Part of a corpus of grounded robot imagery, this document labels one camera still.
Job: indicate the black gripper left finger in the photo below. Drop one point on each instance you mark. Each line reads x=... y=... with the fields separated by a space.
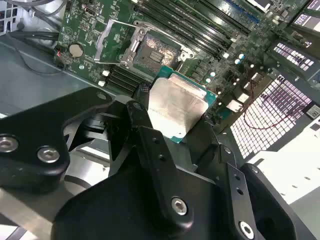
x=32 y=140

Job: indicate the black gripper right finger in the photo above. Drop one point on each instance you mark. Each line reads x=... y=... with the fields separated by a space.
x=237 y=200

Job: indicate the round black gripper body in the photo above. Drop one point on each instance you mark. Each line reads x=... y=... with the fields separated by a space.
x=112 y=215

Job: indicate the silver green CPU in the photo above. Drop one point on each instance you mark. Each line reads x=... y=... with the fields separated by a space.
x=172 y=107

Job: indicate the metal socket cover frame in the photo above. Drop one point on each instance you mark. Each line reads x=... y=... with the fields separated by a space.
x=101 y=41

